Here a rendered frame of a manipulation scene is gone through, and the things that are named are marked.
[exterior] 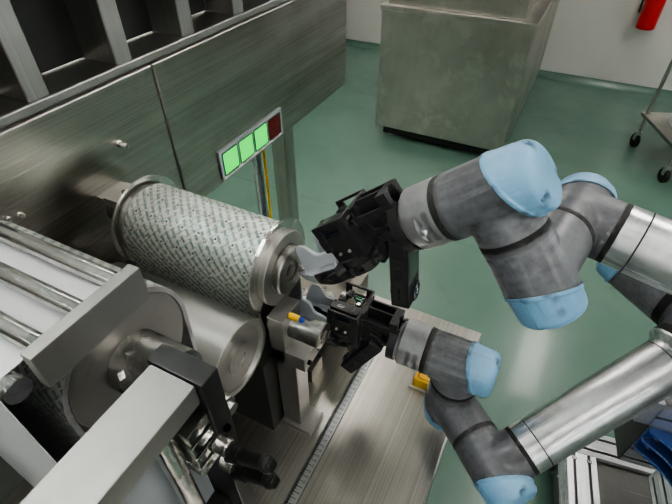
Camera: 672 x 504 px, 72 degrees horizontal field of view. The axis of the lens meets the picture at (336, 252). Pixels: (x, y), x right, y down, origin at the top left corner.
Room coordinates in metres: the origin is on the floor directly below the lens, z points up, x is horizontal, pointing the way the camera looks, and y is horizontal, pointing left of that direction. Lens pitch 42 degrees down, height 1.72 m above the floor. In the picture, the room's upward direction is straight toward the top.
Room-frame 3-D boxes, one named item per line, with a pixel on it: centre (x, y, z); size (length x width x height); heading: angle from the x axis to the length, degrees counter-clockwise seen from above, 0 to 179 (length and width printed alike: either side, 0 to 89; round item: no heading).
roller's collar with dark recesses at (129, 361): (0.25, 0.17, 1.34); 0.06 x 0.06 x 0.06; 63
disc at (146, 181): (0.60, 0.31, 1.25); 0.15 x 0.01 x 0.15; 153
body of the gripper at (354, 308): (0.49, -0.05, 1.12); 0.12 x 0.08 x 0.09; 63
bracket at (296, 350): (0.44, 0.06, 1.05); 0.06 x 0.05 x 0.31; 63
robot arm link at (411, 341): (0.45, -0.12, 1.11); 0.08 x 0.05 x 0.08; 153
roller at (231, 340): (0.44, 0.25, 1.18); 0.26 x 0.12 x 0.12; 63
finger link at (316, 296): (0.55, 0.04, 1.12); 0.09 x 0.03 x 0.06; 62
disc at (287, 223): (0.49, 0.08, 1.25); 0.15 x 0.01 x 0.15; 153
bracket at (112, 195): (0.62, 0.35, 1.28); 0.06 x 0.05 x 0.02; 63
